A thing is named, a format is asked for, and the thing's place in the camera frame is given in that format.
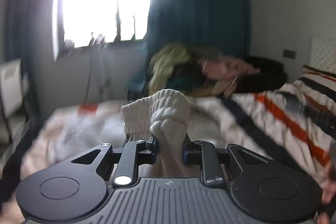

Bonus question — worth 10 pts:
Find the white chair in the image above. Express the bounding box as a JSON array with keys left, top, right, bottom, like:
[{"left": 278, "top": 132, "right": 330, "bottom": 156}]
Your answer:
[{"left": 1, "top": 59, "right": 25, "bottom": 120}]

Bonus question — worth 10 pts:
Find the light green knitted sweater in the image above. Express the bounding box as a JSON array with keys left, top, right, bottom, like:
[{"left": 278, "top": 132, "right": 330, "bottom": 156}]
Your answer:
[{"left": 148, "top": 42, "right": 195, "bottom": 95}]

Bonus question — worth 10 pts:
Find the teal curtain right of window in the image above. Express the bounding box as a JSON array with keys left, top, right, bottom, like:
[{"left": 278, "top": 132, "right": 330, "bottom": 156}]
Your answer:
[{"left": 126, "top": 0, "right": 251, "bottom": 94}]

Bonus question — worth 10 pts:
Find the striped pillow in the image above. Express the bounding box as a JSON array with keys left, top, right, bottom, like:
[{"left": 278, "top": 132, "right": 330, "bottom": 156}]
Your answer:
[{"left": 292, "top": 65, "right": 336, "bottom": 109}]

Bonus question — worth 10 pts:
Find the black garment on bed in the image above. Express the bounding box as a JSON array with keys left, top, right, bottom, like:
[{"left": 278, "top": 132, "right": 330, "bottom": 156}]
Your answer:
[{"left": 230, "top": 56, "right": 287, "bottom": 93}]

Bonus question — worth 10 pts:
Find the teal curtain left of window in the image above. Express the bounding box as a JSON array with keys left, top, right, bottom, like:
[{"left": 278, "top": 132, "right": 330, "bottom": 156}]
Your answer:
[{"left": 3, "top": 0, "right": 62, "bottom": 115}]

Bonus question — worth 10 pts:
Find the patterned white headboard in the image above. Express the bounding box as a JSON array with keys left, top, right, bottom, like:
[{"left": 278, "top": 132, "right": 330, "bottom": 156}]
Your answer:
[{"left": 309, "top": 36, "right": 336, "bottom": 73}]

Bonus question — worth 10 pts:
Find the white zip-up garment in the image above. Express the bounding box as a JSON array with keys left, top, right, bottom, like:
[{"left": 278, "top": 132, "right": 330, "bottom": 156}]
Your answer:
[{"left": 121, "top": 89, "right": 199, "bottom": 178}]

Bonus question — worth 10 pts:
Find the teal curtain of window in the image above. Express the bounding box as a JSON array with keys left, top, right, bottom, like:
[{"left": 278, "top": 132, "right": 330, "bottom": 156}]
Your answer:
[
  {"left": 126, "top": 0, "right": 251, "bottom": 94},
  {"left": 3, "top": 0, "right": 62, "bottom": 115}
]

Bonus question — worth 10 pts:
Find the wall switch plate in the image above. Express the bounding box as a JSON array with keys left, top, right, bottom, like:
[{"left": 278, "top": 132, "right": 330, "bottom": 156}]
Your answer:
[{"left": 282, "top": 50, "right": 296, "bottom": 60}]

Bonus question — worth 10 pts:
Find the pink garment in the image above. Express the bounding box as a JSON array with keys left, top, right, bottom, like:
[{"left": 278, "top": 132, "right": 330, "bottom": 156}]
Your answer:
[{"left": 198, "top": 56, "right": 260, "bottom": 81}]

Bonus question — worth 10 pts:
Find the dark green garment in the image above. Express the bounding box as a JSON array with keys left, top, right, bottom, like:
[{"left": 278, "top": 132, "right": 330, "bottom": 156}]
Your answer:
[{"left": 166, "top": 75, "right": 206, "bottom": 93}]

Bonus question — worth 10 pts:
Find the striped white orange black blanket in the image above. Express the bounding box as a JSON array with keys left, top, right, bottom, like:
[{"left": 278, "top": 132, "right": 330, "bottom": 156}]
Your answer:
[{"left": 19, "top": 80, "right": 335, "bottom": 184}]

